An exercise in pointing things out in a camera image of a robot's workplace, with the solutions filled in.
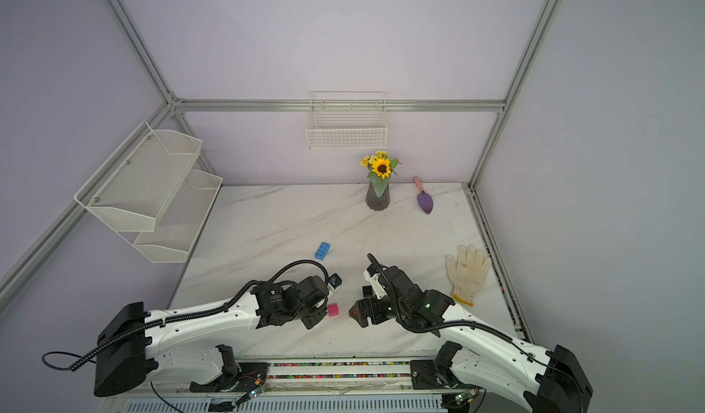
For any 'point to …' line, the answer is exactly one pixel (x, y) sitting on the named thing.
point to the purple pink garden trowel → (423, 199)
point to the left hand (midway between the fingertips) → (317, 306)
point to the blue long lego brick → (322, 251)
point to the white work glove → (467, 273)
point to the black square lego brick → (367, 291)
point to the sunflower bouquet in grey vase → (380, 165)
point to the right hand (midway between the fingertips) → (365, 312)
